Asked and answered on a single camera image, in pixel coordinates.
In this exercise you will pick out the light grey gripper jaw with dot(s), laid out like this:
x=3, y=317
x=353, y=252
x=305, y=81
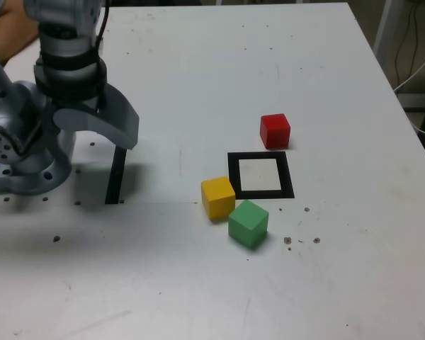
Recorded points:
x=74, y=119

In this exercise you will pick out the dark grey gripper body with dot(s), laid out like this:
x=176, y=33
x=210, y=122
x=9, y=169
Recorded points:
x=78, y=105

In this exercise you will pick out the black tape square outline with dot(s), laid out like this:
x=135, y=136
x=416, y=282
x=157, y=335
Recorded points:
x=233, y=177

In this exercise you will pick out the red cube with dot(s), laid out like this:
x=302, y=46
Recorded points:
x=274, y=131

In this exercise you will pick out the black tape strip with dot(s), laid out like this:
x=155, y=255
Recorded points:
x=115, y=177

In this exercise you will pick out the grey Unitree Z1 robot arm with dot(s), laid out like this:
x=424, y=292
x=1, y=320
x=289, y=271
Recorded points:
x=21, y=106

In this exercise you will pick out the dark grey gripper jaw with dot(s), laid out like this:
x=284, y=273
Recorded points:
x=127, y=113

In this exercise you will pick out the yellow cube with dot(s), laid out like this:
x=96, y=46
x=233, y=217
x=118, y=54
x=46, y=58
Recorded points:
x=217, y=198

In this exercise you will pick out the green cube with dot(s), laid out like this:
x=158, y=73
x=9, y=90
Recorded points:
x=248, y=225

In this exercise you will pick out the white metal frame leg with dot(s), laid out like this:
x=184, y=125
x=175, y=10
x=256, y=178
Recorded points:
x=384, y=28

